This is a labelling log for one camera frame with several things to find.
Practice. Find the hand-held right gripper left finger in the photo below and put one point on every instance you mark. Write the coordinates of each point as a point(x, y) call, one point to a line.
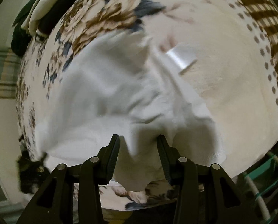
point(113, 158)

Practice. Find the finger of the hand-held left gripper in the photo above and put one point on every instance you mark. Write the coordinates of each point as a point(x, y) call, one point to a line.
point(26, 159)

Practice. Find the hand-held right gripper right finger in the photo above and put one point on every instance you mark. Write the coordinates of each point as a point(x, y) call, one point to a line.
point(164, 161)

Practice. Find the white t-shirt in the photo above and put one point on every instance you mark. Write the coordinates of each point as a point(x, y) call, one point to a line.
point(94, 93)

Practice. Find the pale green curtain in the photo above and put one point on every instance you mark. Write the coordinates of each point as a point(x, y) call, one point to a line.
point(3, 72)

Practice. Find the floral bedsheet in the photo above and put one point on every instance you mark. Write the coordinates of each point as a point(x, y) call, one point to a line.
point(223, 86)

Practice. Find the pale rectangular tag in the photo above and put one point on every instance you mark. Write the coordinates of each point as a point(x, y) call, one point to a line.
point(182, 58)

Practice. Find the teal rack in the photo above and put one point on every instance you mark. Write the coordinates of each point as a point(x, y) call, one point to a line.
point(269, 186)

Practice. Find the dark green duvet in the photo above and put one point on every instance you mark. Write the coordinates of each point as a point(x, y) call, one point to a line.
point(18, 39)

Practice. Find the white folded cloth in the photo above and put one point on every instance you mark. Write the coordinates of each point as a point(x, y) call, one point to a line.
point(43, 11)

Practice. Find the black folded cloth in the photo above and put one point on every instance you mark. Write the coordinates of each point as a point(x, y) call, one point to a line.
point(59, 11)

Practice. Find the brown checked blanket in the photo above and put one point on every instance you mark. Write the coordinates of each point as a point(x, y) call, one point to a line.
point(269, 28)

